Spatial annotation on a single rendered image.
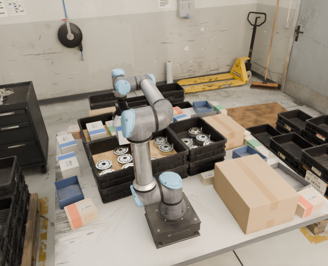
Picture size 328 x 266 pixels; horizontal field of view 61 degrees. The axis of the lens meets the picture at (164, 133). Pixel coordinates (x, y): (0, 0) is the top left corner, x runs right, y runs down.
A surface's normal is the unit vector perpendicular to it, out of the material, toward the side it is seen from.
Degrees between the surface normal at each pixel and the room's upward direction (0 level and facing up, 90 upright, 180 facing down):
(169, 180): 7
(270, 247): 0
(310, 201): 0
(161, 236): 90
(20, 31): 90
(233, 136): 90
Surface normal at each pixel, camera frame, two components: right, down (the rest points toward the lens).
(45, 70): 0.31, 0.48
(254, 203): -0.04, -0.86
